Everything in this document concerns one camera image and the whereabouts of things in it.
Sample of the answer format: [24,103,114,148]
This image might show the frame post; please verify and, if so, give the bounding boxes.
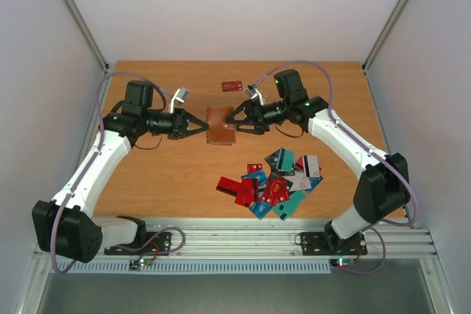
[63,0,109,73]
[361,0,432,72]

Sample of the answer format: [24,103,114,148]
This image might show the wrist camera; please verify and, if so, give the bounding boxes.
[245,85,265,105]
[169,87,190,113]

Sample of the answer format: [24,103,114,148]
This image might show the brown leather card holder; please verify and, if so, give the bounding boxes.
[206,107,236,146]

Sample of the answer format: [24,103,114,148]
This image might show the left frame post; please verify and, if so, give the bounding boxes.
[63,0,109,73]

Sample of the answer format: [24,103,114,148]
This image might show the right circuit board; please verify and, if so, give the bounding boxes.
[330,257,356,268]

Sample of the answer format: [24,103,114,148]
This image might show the white card with stripe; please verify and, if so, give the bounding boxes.
[302,155,320,178]

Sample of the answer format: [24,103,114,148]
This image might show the aluminium frame rails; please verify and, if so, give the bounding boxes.
[33,217,439,260]

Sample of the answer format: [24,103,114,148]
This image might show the circuit board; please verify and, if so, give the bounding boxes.
[330,257,356,268]
[129,259,153,271]

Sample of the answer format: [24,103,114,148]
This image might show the small red card top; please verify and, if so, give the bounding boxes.
[247,163,263,174]

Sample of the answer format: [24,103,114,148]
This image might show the teal card with stripe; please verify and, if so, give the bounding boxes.
[275,148,294,173]

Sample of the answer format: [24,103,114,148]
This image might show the white card centre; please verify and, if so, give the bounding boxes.
[285,174,311,192]

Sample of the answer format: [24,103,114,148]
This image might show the teal card bottom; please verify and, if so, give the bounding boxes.
[272,190,306,221]

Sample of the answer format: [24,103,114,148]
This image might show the red card left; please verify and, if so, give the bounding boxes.
[235,178,258,207]

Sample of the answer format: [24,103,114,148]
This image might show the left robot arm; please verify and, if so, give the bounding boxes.
[32,79,209,263]

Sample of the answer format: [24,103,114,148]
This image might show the blue card bottom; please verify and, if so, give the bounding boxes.
[249,201,274,220]

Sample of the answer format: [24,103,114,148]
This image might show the blue card centre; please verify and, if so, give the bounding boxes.
[241,170,267,185]

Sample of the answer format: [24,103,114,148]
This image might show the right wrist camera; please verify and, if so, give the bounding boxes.
[245,85,265,105]

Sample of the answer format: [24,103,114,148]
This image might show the right frame post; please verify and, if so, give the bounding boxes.
[361,0,432,72]

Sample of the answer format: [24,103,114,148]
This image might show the left circuit board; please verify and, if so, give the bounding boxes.
[129,259,153,271]

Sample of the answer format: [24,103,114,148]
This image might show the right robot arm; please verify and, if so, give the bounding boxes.
[226,69,413,253]

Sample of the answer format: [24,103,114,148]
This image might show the grey slotted cable duct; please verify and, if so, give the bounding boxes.
[68,258,331,275]

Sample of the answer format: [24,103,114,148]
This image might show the red VIP card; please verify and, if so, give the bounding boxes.
[260,177,289,206]

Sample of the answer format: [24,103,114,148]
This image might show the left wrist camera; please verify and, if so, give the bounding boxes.
[169,87,190,113]

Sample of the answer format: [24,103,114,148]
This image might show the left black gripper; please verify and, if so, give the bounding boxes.
[144,107,209,139]

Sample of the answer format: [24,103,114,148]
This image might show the blue card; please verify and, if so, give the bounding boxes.
[249,201,274,220]
[241,170,267,185]
[302,176,323,194]

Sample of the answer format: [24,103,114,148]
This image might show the lone red card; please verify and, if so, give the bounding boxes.
[222,81,244,92]

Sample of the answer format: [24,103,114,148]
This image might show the black card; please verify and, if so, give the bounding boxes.
[265,148,285,171]

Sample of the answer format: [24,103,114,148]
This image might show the dark red striped card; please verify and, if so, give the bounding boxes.
[216,176,241,197]

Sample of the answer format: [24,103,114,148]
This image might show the blue card right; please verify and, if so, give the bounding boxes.
[302,176,323,194]

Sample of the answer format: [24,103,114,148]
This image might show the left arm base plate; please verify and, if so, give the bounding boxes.
[104,232,171,256]

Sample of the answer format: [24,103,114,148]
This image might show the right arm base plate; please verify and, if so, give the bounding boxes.
[298,232,368,256]

